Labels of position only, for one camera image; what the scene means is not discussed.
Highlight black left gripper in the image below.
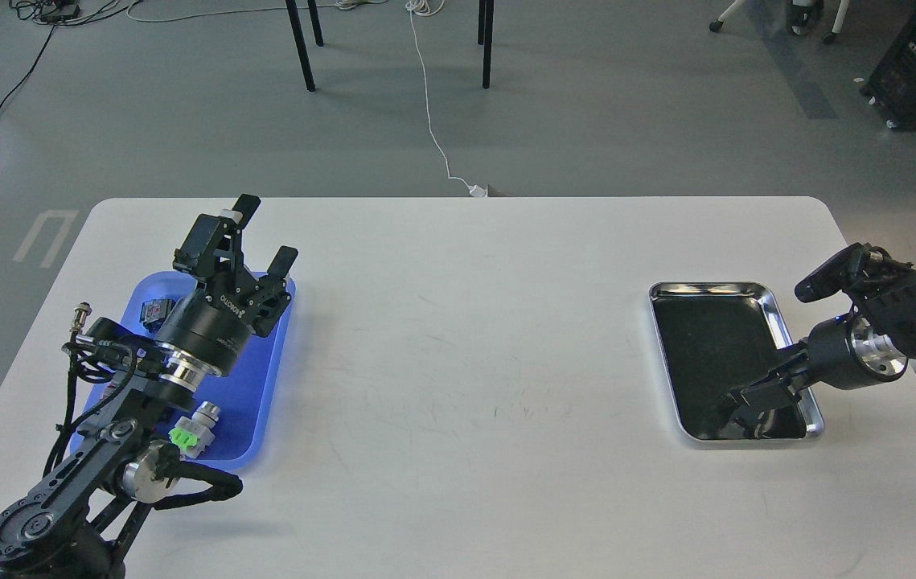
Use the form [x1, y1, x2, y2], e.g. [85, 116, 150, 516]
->
[154, 194, 298, 376]

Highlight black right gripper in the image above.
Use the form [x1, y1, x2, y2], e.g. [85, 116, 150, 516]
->
[729, 318, 909, 412]

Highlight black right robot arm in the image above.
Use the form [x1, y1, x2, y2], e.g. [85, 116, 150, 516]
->
[718, 243, 916, 412]

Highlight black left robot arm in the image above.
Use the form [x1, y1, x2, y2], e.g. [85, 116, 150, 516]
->
[0, 195, 298, 578]

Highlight silver metal tray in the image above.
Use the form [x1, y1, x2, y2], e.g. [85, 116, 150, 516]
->
[649, 281, 825, 450]

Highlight blue plastic tray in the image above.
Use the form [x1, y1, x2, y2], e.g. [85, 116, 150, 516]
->
[68, 272, 296, 470]

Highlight green white push button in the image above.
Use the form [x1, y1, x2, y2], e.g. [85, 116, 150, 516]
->
[167, 400, 221, 459]

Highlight red emergency stop button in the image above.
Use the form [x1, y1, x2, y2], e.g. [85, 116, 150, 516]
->
[97, 384, 118, 403]

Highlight black table legs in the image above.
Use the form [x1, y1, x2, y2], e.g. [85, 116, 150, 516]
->
[285, 1, 497, 92]

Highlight office chair wheels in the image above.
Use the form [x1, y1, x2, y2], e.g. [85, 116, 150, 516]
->
[709, 0, 851, 44]

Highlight blue black switch block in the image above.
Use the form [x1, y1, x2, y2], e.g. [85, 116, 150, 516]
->
[139, 298, 177, 334]

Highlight white floor cable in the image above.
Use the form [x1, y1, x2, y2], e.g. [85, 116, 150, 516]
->
[405, 0, 479, 192]

